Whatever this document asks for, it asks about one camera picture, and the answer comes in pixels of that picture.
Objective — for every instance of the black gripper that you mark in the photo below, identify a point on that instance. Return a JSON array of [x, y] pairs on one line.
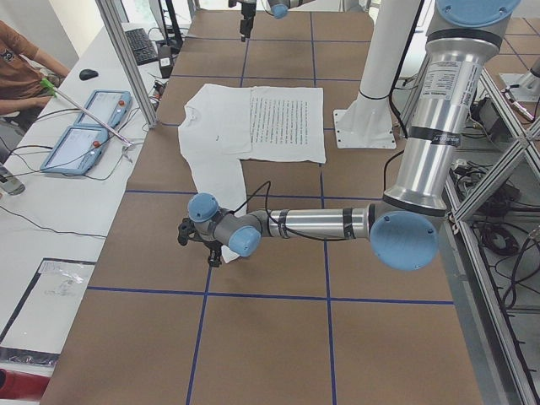
[[246, 13], [209, 245]]

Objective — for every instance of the white long-sleeve printed shirt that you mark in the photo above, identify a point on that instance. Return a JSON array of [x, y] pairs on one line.
[[224, 126]]

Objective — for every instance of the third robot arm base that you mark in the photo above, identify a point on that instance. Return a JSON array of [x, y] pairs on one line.
[[522, 87]]

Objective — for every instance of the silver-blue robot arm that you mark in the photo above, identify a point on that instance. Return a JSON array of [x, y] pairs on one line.
[[278, 9], [403, 228]]

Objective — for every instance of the black box with white label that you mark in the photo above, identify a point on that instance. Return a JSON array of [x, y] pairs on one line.
[[165, 61]]

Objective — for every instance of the black keyboard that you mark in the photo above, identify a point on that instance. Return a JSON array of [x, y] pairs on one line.
[[142, 47]]

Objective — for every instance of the far blue teach pendant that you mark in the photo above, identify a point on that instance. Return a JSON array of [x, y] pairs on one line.
[[110, 106]]

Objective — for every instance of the blue teach pendant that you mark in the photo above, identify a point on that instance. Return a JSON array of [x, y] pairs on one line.
[[110, 106], [76, 151]]

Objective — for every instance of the black computer mouse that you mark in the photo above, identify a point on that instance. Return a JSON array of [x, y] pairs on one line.
[[87, 74]]

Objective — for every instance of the near blue teach pendant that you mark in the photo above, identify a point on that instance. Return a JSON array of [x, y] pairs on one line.
[[76, 151]]

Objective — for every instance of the plastic sleeve document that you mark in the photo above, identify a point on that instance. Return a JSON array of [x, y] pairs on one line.
[[44, 315]]

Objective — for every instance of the metal rod with green tip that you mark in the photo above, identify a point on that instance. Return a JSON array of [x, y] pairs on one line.
[[46, 84]]

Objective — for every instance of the person in orange shirt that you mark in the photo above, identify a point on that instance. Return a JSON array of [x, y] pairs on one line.
[[23, 66]]

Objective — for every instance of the red fire extinguisher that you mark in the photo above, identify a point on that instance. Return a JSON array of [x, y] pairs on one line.
[[16, 385]]

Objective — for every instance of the aluminium frame post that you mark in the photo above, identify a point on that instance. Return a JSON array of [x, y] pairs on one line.
[[113, 25]]

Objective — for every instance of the white pillar with base plate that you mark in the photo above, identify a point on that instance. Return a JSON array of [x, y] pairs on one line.
[[367, 123]]

